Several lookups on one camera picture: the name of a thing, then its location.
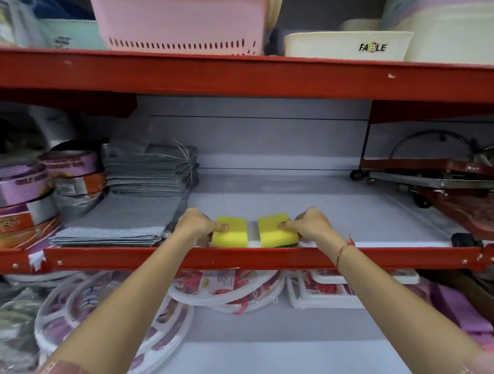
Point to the person's left hand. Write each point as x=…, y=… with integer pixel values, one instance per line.
x=193, y=227

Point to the person's right hand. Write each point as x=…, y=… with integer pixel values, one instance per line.
x=313, y=227

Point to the person's right thumb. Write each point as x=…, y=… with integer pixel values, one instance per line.
x=289, y=224

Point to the person's left thumb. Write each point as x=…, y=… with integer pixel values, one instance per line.
x=218, y=227

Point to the yellow sponge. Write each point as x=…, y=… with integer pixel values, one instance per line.
x=229, y=231
x=274, y=233

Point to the person's left forearm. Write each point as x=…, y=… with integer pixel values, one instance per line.
x=125, y=311

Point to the person's right forearm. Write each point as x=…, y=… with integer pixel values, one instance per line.
x=398, y=309

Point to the stack of white red round hangers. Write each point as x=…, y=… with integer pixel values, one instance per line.
x=227, y=287

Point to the stack of white rectangular hangers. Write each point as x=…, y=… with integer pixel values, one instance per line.
x=327, y=292

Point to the stack of folded grey cloths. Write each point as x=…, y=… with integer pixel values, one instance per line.
x=151, y=169

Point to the stack of flat grey cloths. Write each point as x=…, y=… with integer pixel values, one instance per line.
x=120, y=220

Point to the red metal shelf rack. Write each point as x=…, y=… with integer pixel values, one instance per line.
x=241, y=75

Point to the red wheeled metal trolley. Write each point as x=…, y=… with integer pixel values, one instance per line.
x=475, y=212
x=436, y=177

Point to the cream plastic tub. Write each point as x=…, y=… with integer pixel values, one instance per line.
x=338, y=46

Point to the stack of foil tape rolls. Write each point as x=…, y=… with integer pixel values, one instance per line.
x=28, y=196

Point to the pile of pink cloths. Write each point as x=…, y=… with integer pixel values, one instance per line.
x=464, y=309

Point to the pink plastic basket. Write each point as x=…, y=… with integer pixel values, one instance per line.
x=180, y=19

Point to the pile of clear plastic bags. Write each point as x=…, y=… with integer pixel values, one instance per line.
x=10, y=329

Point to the mint green plastic container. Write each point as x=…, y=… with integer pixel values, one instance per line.
x=73, y=33

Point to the stack of pastel plastic tubs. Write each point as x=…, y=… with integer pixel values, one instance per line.
x=449, y=17

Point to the clear plastic packet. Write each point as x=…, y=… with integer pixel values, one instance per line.
x=7, y=22

